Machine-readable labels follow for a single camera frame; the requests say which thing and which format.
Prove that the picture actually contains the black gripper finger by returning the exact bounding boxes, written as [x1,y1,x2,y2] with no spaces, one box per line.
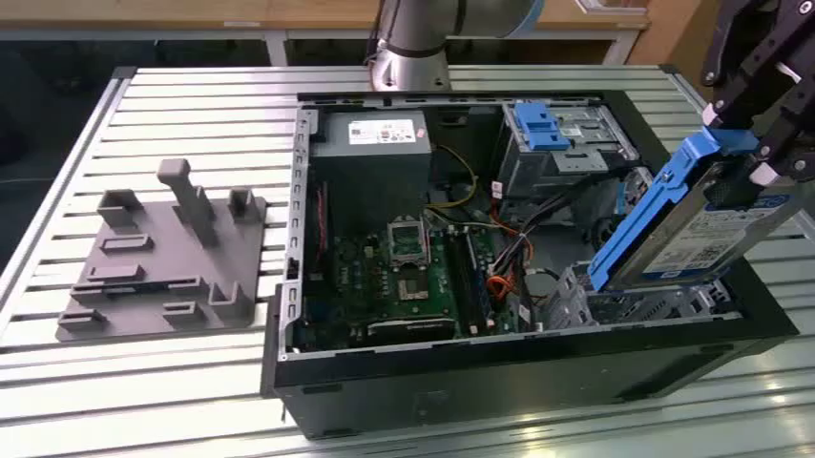
[747,52,815,187]
[699,0,804,133]

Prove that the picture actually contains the hard disk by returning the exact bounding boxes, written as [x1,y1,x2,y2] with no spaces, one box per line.
[585,128,801,293]

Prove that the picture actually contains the red yellow disk power wire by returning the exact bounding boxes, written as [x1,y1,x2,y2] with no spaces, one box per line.
[487,271,515,306]

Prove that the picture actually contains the metal disk bay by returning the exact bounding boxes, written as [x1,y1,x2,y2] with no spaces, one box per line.
[540,260,744,330]

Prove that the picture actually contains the black RAM slot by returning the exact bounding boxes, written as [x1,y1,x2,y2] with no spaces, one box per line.
[463,227,489,334]
[449,227,477,335]
[443,227,469,336]
[469,227,496,331]

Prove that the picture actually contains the metal drive cage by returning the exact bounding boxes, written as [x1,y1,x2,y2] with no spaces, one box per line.
[499,102,641,201]

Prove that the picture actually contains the blue plastic drive latch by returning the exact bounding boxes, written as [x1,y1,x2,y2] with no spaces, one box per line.
[513,102,571,153]

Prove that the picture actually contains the grey power supply unit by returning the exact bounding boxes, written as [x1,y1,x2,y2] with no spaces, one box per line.
[309,110,436,235]

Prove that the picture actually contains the metal socket cover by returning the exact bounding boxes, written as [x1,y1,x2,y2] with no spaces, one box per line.
[385,215,429,269]

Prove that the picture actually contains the CPU socket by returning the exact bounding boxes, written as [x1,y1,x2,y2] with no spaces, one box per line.
[395,269,435,302]

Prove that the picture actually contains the black PC case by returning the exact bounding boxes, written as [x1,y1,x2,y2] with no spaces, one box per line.
[258,89,801,441]

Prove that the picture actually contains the black graphics card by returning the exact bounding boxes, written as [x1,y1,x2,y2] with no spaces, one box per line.
[366,318,459,343]

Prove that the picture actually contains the green motherboard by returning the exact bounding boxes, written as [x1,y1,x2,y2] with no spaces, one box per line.
[302,209,529,343]

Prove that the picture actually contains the grey parts rack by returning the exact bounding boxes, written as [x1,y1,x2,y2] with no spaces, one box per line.
[54,158,268,344]

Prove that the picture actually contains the thick black wire bundle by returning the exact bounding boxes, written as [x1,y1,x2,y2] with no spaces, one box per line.
[489,164,651,249]

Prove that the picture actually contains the yellow black power wires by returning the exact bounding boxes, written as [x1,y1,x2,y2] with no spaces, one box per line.
[425,142,483,214]

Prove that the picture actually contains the thin orange wire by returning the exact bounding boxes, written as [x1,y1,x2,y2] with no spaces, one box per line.
[508,236,535,287]

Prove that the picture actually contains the wooden desk white frame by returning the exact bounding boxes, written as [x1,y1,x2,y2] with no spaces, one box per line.
[0,0,655,68]

